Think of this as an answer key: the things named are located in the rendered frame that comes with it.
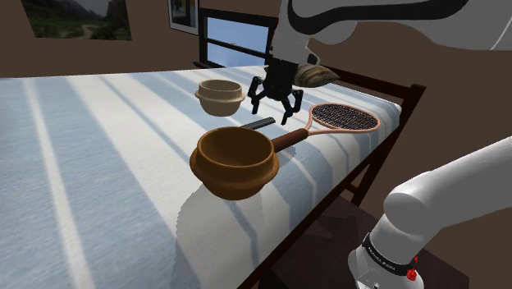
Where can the beige ceramic bowl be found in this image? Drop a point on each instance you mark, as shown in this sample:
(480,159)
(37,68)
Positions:
(220,104)

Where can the black cylindrical stick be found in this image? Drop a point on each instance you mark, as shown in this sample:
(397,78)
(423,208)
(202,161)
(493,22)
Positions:
(260,123)

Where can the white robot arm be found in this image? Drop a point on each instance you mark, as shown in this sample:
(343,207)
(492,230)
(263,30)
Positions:
(440,200)

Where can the landscape wall picture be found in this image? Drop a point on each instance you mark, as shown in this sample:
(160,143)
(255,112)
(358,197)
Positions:
(76,20)

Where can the striped bed with dark frame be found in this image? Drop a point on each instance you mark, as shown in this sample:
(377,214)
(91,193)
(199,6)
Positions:
(100,160)

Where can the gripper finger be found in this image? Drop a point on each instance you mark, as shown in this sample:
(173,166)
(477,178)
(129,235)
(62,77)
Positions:
(255,90)
(297,102)

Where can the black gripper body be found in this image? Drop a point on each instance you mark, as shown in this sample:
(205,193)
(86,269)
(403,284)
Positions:
(280,80)

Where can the white-framed wall picture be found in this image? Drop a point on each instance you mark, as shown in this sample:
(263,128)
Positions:
(183,14)

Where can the brown striped pillow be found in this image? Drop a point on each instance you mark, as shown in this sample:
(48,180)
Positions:
(318,75)

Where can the brown ceramic bowl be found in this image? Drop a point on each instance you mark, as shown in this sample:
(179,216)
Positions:
(236,176)

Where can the black-framed window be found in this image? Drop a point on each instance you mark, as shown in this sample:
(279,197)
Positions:
(236,38)

